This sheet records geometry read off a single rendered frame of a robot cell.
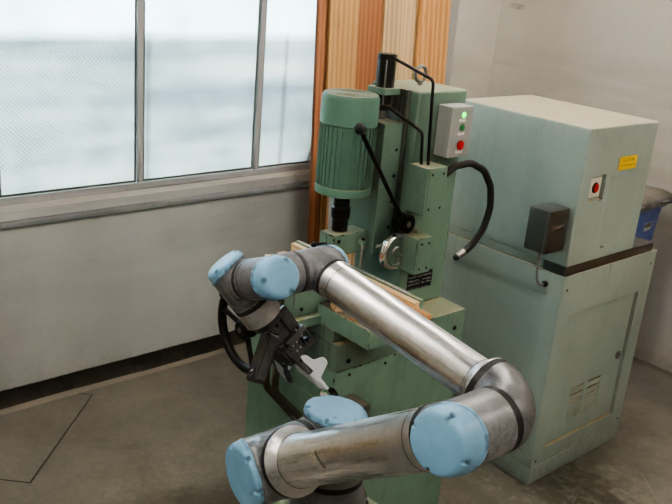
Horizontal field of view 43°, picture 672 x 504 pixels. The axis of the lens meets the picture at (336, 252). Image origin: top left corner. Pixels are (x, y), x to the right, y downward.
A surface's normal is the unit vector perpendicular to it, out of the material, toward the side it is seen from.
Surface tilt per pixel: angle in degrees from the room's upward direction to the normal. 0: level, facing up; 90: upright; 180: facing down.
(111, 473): 0
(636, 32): 90
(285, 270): 69
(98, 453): 0
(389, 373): 90
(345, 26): 87
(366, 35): 87
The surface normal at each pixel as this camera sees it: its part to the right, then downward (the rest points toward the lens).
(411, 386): 0.64, 0.30
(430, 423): -0.69, 0.12
